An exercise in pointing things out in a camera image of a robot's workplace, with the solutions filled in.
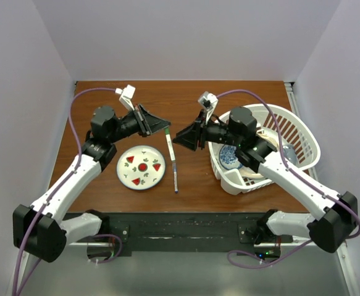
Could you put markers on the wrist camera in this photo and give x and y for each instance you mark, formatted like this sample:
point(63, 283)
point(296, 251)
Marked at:
point(126, 96)
point(208, 101)

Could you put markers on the white pen with printed text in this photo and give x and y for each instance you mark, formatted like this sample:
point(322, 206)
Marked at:
point(174, 167)

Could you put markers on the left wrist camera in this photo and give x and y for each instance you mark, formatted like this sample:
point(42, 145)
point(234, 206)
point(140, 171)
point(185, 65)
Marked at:
point(126, 96)

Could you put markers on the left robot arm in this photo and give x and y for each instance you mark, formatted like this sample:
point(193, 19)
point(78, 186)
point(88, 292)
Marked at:
point(40, 229)

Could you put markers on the green-end white pen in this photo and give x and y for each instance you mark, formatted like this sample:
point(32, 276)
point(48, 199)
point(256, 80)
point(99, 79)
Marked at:
point(170, 145)

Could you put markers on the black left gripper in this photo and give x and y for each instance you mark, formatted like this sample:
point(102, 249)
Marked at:
point(144, 119)

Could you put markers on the blue patterned bowl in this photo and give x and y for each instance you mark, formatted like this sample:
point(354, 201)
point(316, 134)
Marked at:
point(227, 158)

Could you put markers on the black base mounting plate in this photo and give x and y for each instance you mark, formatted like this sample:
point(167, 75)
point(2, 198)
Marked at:
point(184, 232)

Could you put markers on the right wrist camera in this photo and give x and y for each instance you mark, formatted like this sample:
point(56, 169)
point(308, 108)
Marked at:
point(208, 101)

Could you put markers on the grey cup in basket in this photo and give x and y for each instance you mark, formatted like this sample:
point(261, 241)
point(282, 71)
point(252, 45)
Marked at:
point(290, 154)

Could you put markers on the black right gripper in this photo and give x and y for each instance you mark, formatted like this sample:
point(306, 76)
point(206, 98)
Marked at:
point(189, 137)

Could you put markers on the watermelon pattern plate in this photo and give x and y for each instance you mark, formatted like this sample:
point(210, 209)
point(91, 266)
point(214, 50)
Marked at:
point(141, 167)

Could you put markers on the beige stacked plates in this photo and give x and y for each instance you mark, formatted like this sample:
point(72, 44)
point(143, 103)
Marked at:
point(269, 137)

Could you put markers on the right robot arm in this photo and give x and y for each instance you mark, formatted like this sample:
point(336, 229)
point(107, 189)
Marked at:
point(331, 217)

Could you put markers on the white plastic basket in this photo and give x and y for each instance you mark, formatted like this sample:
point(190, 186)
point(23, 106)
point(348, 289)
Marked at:
point(293, 131)

